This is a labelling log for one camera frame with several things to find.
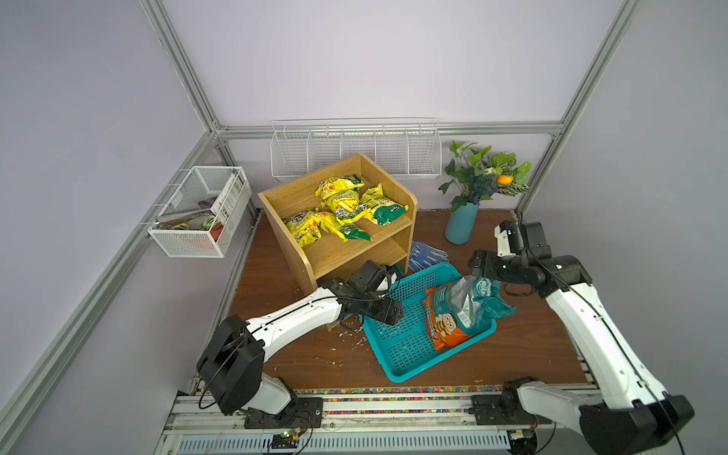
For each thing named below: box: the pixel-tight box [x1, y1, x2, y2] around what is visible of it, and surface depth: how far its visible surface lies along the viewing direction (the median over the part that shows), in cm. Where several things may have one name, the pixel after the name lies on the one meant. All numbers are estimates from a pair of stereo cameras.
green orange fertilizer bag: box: [423, 273, 520, 352], surface depth 76 cm
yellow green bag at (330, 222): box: [318, 211, 372, 243], surface depth 68 cm
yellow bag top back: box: [314, 174, 365, 201], surface depth 79 cm
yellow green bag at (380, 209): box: [360, 183, 410, 226], surface depth 74 cm
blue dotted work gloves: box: [408, 240, 450, 273], surface depth 108 cm
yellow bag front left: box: [281, 207, 323, 247], surface depth 69 cm
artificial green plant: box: [437, 140, 532, 213], surface depth 89 cm
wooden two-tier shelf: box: [257, 152, 419, 296], surface depth 74 cm
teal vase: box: [444, 202, 479, 246], surface depth 107 cm
